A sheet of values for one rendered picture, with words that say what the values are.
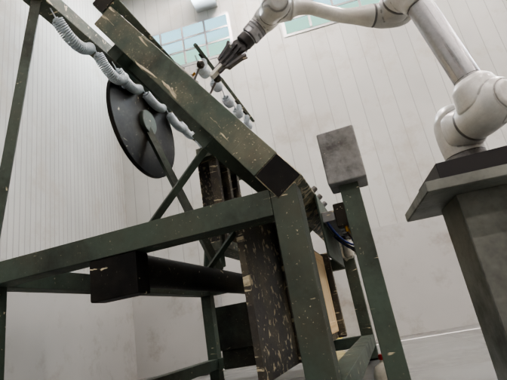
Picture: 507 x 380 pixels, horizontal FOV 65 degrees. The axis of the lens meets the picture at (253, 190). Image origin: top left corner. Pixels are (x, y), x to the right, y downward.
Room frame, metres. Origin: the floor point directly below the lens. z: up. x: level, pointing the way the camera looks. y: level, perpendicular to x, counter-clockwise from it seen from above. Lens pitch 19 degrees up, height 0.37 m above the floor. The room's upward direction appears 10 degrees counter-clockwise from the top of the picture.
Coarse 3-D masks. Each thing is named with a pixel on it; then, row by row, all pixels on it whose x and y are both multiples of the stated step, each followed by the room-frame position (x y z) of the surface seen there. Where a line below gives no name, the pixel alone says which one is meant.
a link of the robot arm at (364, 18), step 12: (264, 0) 1.21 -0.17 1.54; (276, 0) 1.19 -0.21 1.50; (288, 0) 1.20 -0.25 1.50; (300, 0) 1.26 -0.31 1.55; (264, 12) 1.25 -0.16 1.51; (276, 12) 1.22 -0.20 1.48; (288, 12) 1.25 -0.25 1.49; (300, 12) 1.28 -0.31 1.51; (312, 12) 1.30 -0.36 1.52; (324, 12) 1.33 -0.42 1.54; (336, 12) 1.38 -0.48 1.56; (348, 12) 1.41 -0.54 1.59; (360, 12) 1.42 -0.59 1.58; (372, 12) 1.42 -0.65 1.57; (360, 24) 1.47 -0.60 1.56; (372, 24) 1.46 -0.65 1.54
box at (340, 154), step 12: (324, 132) 1.18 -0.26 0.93; (336, 132) 1.16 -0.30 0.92; (348, 132) 1.16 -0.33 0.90; (324, 144) 1.18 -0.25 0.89; (336, 144) 1.17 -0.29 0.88; (348, 144) 1.16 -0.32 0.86; (324, 156) 1.18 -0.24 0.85; (336, 156) 1.17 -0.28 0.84; (348, 156) 1.16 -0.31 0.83; (360, 156) 1.15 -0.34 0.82; (324, 168) 1.18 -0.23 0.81; (336, 168) 1.17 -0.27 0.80; (348, 168) 1.16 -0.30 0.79; (360, 168) 1.15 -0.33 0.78; (336, 180) 1.17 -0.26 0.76; (348, 180) 1.17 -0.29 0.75; (360, 180) 1.19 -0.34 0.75; (336, 192) 1.28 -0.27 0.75
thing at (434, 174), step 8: (480, 152) 1.34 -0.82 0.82; (488, 152) 1.34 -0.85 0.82; (496, 152) 1.34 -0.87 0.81; (504, 152) 1.33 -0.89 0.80; (456, 160) 1.36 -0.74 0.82; (464, 160) 1.35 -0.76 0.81; (472, 160) 1.35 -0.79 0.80; (480, 160) 1.35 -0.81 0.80; (488, 160) 1.34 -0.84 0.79; (496, 160) 1.34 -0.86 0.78; (504, 160) 1.33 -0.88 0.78; (432, 168) 1.42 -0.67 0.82; (440, 168) 1.37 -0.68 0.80; (448, 168) 1.36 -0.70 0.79; (456, 168) 1.36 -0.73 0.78; (464, 168) 1.36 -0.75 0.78; (472, 168) 1.35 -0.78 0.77; (480, 168) 1.35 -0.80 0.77; (432, 176) 1.45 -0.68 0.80; (440, 176) 1.37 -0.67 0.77
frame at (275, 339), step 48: (288, 192) 1.22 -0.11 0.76; (96, 240) 1.42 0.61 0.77; (144, 240) 1.36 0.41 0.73; (192, 240) 1.38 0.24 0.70; (240, 240) 1.38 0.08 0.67; (288, 240) 1.23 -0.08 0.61; (0, 288) 1.61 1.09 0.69; (48, 288) 1.85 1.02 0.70; (96, 288) 1.43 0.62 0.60; (144, 288) 1.42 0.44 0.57; (192, 288) 1.95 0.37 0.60; (240, 288) 2.52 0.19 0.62; (288, 288) 1.24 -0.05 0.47; (0, 336) 1.62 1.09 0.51; (240, 336) 2.37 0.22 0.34; (288, 336) 1.75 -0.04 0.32; (336, 336) 3.09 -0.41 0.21
